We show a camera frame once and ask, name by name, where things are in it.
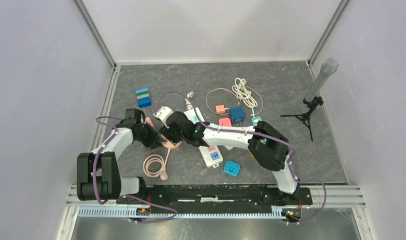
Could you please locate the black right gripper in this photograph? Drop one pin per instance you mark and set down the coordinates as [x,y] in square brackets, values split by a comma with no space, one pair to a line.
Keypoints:
[167,133]

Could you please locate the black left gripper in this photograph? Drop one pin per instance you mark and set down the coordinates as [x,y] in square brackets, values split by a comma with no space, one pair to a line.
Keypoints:
[154,136]

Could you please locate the pink round socket base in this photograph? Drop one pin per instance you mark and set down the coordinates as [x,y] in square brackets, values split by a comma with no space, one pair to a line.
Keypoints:
[169,145]

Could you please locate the white long power strip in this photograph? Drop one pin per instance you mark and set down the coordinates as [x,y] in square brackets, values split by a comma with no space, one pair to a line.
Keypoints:
[210,154]

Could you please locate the orange usb charger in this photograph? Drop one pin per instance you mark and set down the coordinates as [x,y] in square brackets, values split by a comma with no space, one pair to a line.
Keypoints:
[220,109]

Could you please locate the pink plug adapter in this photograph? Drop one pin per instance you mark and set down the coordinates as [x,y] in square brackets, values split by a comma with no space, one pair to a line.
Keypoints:
[225,122]

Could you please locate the dark blue cube socket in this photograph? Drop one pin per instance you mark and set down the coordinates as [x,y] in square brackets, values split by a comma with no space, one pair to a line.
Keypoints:
[236,115]

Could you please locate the blue plug adapter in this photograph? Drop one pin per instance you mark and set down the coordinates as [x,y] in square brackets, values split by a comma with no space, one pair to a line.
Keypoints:
[231,168]

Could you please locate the teal power strip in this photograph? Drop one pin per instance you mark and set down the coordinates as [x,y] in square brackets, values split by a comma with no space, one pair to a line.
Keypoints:
[254,121]

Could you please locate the pink cube socket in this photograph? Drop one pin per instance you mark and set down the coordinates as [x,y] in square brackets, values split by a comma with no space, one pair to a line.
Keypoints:
[149,122]

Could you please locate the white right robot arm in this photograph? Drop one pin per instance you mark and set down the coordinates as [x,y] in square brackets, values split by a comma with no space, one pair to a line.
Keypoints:
[268,146]

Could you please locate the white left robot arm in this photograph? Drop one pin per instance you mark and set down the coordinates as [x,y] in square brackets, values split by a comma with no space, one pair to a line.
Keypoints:
[97,177]

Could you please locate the pink round plug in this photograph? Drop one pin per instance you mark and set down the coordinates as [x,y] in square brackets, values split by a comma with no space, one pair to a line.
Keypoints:
[164,176]

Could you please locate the blue green striped block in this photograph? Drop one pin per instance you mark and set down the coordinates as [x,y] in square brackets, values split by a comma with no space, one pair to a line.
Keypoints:
[143,98]

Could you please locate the black microphone tripod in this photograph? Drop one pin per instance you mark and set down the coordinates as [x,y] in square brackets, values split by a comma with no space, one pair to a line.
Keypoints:
[305,118]

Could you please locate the grey microphone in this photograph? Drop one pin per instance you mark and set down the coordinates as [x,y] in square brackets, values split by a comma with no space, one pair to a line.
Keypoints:
[328,68]

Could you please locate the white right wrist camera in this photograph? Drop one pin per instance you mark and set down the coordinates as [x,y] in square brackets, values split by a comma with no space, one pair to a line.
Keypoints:
[163,114]

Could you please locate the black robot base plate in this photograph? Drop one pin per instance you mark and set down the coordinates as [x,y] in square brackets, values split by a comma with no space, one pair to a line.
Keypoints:
[219,199]

